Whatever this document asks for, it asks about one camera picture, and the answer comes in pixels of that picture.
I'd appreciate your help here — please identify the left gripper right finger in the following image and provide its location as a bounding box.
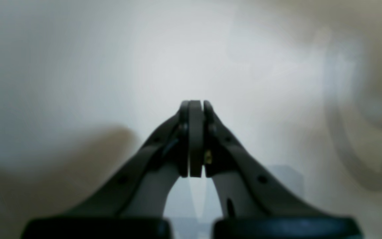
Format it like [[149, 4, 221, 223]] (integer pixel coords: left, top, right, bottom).
[[203, 101, 363, 239]]

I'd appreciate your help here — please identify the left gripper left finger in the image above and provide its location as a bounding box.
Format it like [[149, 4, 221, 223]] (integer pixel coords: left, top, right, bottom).
[[22, 101, 204, 239]]

